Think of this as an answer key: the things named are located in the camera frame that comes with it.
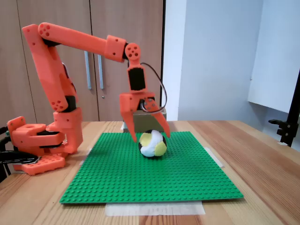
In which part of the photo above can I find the wooden cabinet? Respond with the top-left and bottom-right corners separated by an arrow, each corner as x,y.
0,0 -> 165,122

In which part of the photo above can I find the green studded baseplate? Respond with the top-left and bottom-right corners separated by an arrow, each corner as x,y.
59,131 -> 244,205

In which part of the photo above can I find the gripper servo cable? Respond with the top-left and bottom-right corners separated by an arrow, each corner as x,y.
141,62 -> 168,114

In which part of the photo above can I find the black table clamp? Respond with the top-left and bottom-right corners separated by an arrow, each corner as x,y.
0,150 -> 43,165

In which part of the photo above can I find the white wall panel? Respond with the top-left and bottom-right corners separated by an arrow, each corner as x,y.
247,0 -> 300,114

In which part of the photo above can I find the black clamp stand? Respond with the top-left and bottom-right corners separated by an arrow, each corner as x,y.
268,67 -> 300,148

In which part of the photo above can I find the masking tape strip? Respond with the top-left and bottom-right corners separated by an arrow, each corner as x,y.
203,145 -> 225,168
79,149 -> 92,166
105,201 -> 206,217

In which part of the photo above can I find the brown cardboard box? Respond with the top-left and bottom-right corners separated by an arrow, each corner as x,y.
121,108 -> 167,133

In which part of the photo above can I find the white yellow black soft ball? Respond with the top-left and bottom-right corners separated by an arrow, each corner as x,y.
138,129 -> 167,158

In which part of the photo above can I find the metal cabinet handle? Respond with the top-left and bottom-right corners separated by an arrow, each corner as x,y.
97,54 -> 105,90
84,50 -> 92,90

